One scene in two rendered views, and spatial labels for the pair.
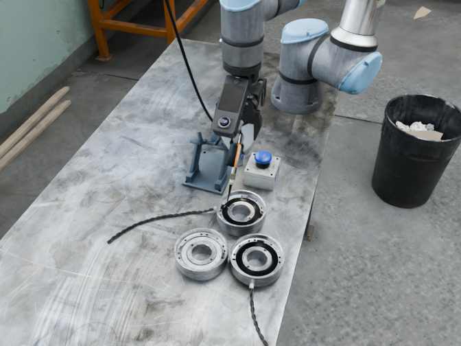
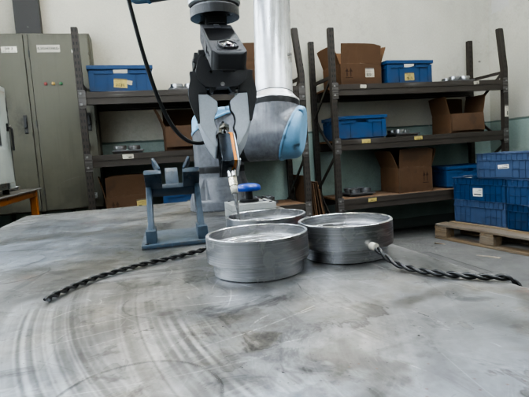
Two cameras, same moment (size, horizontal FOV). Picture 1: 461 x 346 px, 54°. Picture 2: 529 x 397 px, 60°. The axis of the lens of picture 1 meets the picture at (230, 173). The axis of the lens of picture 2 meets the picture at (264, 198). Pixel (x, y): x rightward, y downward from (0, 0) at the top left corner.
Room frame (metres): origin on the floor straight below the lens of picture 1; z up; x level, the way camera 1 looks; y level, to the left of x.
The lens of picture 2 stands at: (0.13, 0.30, 0.92)
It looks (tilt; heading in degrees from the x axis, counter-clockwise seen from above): 5 degrees down; 328
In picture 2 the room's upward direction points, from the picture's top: 4 degrees counter-clockwise
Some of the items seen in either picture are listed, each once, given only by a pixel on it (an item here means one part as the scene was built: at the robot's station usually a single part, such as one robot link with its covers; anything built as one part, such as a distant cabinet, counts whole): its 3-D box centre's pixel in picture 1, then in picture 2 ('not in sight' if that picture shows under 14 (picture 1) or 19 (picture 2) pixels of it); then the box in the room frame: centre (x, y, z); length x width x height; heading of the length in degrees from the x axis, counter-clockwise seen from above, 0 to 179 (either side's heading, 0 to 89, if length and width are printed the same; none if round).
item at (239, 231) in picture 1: (241, 213); (266, 229); (0.64, -0.02, 0.82); 0.10 x 0.10 x 0.04
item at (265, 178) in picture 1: (263, 169); (249, 213); (0.78, -0.08, 0.82); 0.08 x 0.07 x 0.05; 162
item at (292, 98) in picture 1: (298, 84); (221, 187); (1.11, -0.19, 0.85); 0.15 x 0.15 x 0.10
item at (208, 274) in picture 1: (202, 255); (257, 250); (0.54, 0.06, 0.82); 0.10 x 0.10 x 0.04
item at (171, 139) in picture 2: not in sight; (184, 128); (4.01, -1.32, 1.19); 0.52 x 0.42 x 0.38; 72
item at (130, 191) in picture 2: not in sight; (129, 195); (4.16, -0.82, 0.64); 0.49 x 0.40 x 0.37; 77
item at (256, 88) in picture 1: (243, 86); (216, 53); (0.75, -0.02, 1.07); 0.09 x 0.08 x 0.12; 160
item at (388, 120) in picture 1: (412, 154); not in sight; (1.54, -0.82, 0.21); 0.34 x 0.34 x 0.43
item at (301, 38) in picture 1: (304, 47); (220, 136); (1.10, -0.20, 0.97); 0.13 x 0.12 x 0.14; 45
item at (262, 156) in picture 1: (263, 163); (249, 198); (0.78, -0.07, 0.85); 0.04 x 0.04 x 0.05
